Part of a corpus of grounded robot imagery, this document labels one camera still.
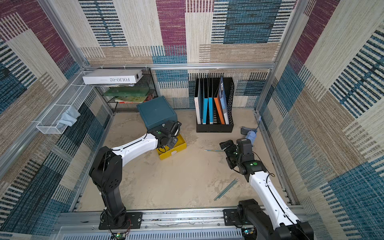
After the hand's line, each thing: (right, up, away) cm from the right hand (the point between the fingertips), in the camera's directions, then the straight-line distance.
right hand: (221, 147), depth 82 cm
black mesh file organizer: (+4, +35, +12) cm, 37 cm away
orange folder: (-1, +24, +8) cm, 25 cm away
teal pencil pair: (+3, -23, +1) cm, 23 cm away
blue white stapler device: (+21, +6, +15) cm, 27 cm away
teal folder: (-7, +28, +3) cm, 29 cm away
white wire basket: (-80, +27, +1) cm, 84 cm away
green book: (-57, +33, +14) cm, 67 cm away
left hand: (-30, +4, +12) cm, 32 cm away
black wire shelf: (-69, +27, +37) cm, 83 cm away
